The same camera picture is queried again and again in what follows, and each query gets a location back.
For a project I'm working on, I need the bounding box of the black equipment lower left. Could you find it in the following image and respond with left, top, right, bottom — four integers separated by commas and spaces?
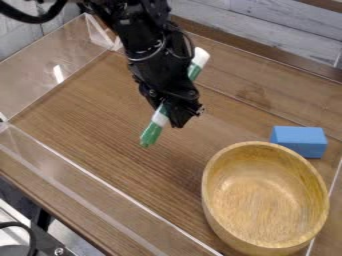
0, 221, 68, 256

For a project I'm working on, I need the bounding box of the blue sponge block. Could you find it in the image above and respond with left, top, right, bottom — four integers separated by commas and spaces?
270, 126, 329, 158

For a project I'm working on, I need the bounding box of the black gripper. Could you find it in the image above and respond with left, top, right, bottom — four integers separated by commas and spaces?
128, 53, 202, 128

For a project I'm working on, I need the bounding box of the brown wooden bowl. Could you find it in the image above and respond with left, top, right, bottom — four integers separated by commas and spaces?
202, 141, 330, 256

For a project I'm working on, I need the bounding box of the clear acrylic barrier wall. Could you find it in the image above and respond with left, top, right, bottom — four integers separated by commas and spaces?
0, 19, 342, 256

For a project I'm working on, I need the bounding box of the green white Expo marker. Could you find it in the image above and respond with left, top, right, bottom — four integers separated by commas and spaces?
140, 47, 210, 147

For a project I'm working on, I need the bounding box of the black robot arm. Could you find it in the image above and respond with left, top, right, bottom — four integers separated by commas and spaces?
82, 0, 202, 128

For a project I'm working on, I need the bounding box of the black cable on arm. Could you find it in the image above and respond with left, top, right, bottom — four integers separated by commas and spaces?
0, 0, 68, 24

